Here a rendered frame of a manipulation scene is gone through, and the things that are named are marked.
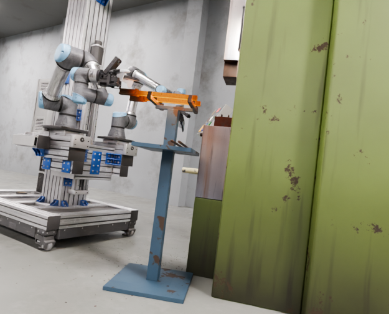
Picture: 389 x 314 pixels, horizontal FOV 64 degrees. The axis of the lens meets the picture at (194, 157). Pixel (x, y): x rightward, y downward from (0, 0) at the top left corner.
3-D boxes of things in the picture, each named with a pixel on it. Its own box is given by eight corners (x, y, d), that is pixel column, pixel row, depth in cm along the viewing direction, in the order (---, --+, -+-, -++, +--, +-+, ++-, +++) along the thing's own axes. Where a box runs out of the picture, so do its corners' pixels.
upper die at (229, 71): (222, 76, 205) (224, 62, 206) (226, 85, 225) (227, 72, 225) (288, 80, 196) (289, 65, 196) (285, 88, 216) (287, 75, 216)
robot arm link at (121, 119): (107, 125, 262) (109, 109, 263) (117, 128, 275) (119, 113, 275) (119, 126, 258) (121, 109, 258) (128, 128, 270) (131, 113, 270)
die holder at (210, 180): (194, 196, 189) (203, 124, 191) (205, 193, 226) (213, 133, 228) (289, 210, 177) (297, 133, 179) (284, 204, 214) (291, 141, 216)
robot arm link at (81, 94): (94, 105, 168) (97, 85, 169) (73, 100, 161) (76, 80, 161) (89, 106, 174) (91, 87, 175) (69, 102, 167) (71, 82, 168)
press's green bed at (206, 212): (185, 273, 188) (194, 197, 189) (198, 258, 225) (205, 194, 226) (280, 293, 175) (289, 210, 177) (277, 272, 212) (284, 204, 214)
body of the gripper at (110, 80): (122, 89, 168) (101, 87, 169) (124, 73, 168) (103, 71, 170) (116, 85, 160) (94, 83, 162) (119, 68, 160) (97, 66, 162)
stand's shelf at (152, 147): (131, 145, 152) (131, 141, 153) (151, 151, 192) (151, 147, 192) (190, 152, 149) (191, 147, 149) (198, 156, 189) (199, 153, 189)
